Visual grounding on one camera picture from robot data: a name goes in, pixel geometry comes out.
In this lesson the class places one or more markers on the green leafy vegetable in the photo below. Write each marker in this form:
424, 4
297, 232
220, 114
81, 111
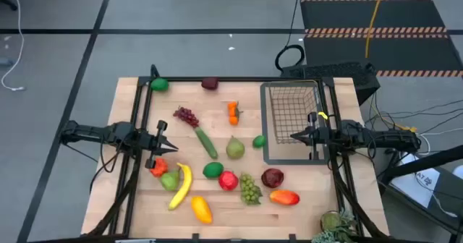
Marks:
334, 225

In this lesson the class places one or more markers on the green cucumber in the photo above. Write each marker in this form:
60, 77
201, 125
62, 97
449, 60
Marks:
207, 143

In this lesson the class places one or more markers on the red orange mango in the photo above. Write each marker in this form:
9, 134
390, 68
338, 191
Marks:
284, 197

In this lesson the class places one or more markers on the light green pear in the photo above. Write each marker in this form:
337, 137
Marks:
169, 181

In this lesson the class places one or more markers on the large green lime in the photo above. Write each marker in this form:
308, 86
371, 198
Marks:
213, 170

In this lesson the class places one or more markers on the orange red pepper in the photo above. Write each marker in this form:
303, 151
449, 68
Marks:
159, 168

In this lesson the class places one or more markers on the white paper sheet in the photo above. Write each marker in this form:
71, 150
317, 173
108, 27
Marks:
412, 185

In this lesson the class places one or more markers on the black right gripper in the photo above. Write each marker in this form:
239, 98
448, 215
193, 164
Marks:
322, 136

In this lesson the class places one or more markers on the yellow banana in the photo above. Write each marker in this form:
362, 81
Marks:
186, 181

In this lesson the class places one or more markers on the orange yellow oblong fruit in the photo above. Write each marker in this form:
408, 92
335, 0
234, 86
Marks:
202, 209

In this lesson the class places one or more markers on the small green lime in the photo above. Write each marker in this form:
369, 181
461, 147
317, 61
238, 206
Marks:
259, 141

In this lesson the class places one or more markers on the orange tangerines with leaf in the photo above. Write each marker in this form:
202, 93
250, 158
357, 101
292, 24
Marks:
233, 120

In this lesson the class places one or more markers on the black side cart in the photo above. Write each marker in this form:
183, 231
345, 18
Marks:
427, 160

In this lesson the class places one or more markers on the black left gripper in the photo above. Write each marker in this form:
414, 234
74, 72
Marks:
152, 143

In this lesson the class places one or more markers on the red pomegranate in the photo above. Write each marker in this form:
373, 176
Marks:
228, 181

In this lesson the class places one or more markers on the brownish green pear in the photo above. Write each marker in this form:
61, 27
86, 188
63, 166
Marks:
235, 149

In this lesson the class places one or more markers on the black computer tower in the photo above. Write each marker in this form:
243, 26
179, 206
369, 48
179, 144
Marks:
343, 76

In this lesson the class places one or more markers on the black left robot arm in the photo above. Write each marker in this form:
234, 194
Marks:
90, 132

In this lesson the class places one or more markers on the dark red apple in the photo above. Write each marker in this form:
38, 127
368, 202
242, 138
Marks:
272, 178

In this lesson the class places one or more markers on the yellow connector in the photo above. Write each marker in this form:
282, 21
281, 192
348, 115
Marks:
407, 129

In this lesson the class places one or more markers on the green grape bunch with leaf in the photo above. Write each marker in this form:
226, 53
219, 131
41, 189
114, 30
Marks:
249, 190

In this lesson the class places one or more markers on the black hazard striped mat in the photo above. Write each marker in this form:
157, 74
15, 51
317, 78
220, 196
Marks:
361, 15

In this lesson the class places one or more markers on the dark red grape bunch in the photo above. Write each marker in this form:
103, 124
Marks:
186, 116

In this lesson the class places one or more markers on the black aluminium table frame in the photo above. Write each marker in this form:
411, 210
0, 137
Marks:
181, 79

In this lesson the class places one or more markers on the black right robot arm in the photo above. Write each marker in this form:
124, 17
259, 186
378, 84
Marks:
390, 140

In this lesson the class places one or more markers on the dark red plum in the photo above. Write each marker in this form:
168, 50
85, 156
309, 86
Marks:
210, 83

